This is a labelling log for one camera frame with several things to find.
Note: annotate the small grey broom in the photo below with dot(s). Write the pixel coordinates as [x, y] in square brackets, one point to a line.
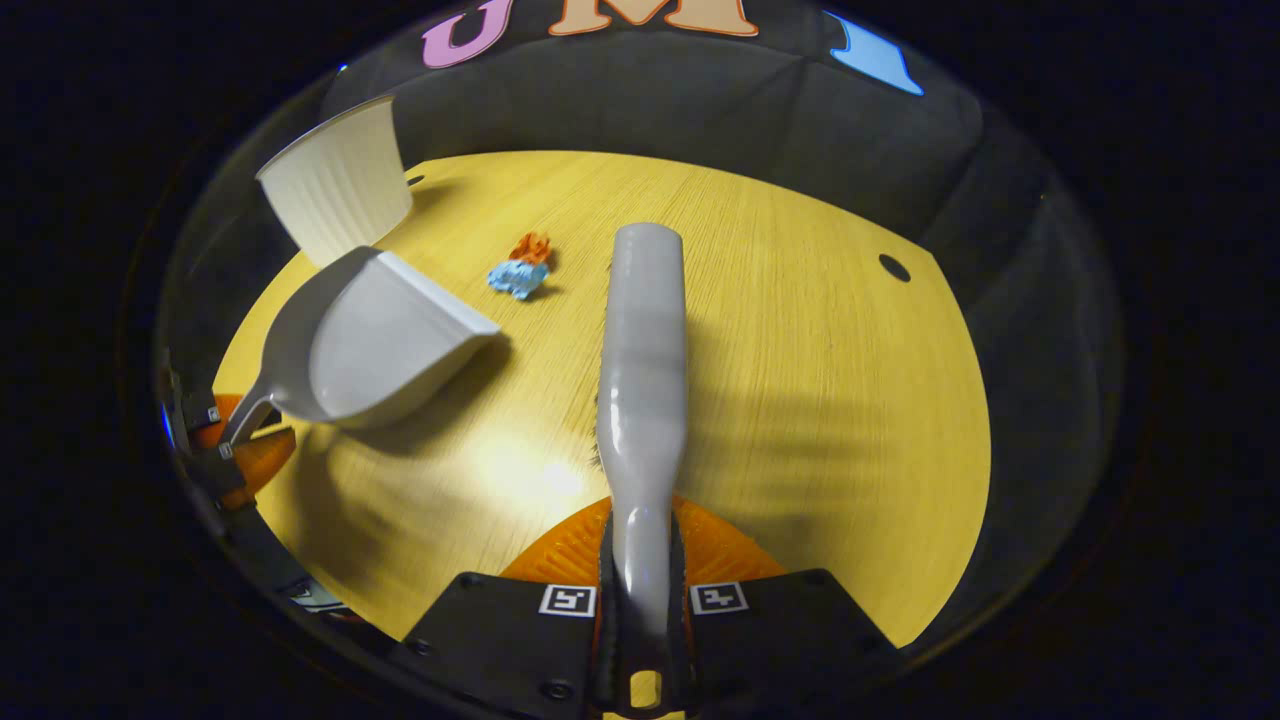
[645, 330]

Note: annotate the blue trash piece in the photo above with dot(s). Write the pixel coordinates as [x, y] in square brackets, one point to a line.
[517, 278]

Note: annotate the white ribbed garbage bin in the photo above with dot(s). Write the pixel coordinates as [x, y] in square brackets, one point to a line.
[340, 180]

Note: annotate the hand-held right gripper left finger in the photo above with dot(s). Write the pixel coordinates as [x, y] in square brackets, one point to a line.
[500, 640]

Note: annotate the grey plastic dustpan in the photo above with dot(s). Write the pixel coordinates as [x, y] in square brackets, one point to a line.
[380, 350]

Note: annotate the orange trash piece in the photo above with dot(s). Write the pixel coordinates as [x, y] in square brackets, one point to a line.
[532, 248]

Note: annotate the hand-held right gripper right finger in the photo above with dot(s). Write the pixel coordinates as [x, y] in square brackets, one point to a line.
[780, 640]

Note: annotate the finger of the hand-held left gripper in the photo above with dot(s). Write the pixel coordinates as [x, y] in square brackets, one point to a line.
[262, 460]
[208, 425]

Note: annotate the wooden desktop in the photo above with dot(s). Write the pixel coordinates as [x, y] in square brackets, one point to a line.
[820, 400]

